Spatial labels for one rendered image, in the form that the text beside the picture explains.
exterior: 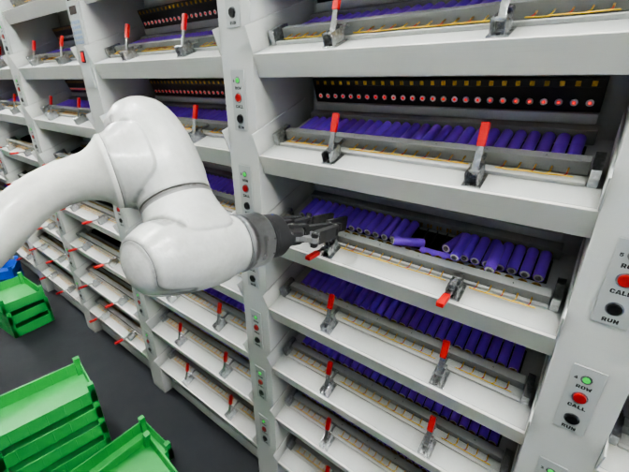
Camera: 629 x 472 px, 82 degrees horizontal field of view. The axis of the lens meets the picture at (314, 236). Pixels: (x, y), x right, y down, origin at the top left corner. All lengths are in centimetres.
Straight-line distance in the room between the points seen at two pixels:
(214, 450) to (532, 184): 142
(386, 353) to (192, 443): 105
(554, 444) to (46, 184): 83
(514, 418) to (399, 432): 28
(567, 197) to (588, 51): 18
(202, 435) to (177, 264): 130
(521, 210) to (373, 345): 43
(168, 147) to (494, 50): 45
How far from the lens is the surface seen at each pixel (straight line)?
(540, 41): 57
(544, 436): 77
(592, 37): 56
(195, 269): 47
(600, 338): 65
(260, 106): 82
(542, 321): 67
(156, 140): 53
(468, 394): 80
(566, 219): 59
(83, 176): 54
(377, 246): 74
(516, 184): 61
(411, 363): 82
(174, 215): 48
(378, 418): 98
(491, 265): 69
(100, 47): 141
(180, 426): 176
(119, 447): 177
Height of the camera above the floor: 130
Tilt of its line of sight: 23 degrees down
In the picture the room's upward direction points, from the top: straight up
